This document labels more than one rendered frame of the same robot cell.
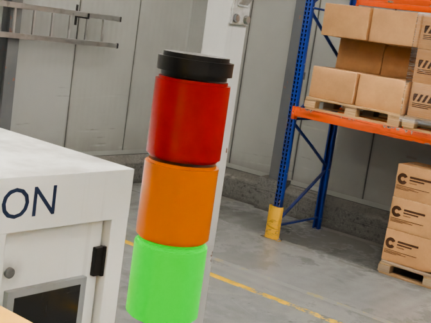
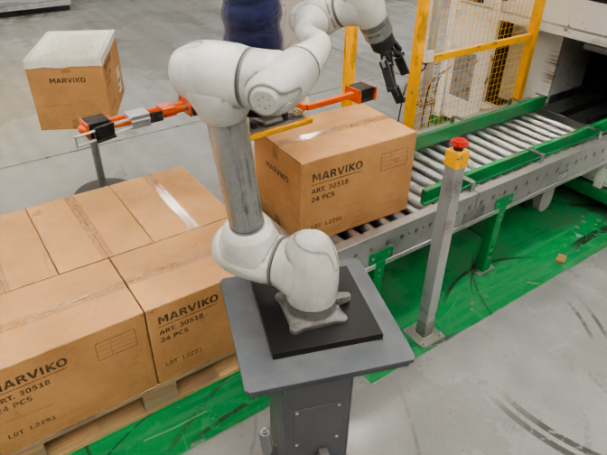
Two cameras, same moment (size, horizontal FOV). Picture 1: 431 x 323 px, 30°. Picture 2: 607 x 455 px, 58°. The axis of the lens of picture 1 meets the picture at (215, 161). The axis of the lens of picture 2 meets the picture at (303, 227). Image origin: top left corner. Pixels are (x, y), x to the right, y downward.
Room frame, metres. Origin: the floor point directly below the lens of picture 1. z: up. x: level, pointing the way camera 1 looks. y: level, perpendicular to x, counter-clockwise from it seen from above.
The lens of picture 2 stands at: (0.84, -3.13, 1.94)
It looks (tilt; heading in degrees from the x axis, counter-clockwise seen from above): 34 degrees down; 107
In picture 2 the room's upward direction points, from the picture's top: 1 degrees clockwise
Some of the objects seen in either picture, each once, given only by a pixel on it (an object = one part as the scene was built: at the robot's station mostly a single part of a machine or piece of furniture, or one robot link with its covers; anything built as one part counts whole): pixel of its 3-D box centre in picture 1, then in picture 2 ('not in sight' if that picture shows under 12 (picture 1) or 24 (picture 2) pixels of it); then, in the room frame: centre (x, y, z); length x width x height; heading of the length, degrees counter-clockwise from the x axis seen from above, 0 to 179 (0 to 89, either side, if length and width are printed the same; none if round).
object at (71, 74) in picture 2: not in sight; (79, 78); (-1.41, -0.44, 0.82); 0.60 x 0.40 x 0.40; 117
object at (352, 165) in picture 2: not in sight; (332, 170); (0.30, -0.95, 0.75); 0.60 x 0.40 x 0.40; 50
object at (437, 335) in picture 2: not in sight; (424, 331); (0.83, -1.08, 0.01); 0.15 x 0.15 x 0.03; 52
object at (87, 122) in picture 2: not in sight; (96, 125); (-0.28, -1.76, 1.22); 0.08 x 0.07 x 0.05; 55
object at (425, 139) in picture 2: not in sight; (458, 125); (0.81, 0.14, 0.60); 1.60 x 0.10 x 0.09; 52
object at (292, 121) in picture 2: not in sight; (269, 123); (0.14, -1.33, 1.11); 0.34 x 0.10 x 0.05; 55
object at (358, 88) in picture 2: not in sight; (360, 92); (0.45, -1.18, 1.22); 0.09 x 0.08 x 0.05; 145
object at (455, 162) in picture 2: not in sight; (438, 252); (0.83, -1.08, 0.50); 0.07 x 0.07 x 1.00; 52
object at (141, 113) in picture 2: not in sight; (137, 118); (-0.20, -1.65, 1.21); 0.07 x 0.07 x 0.04; 55
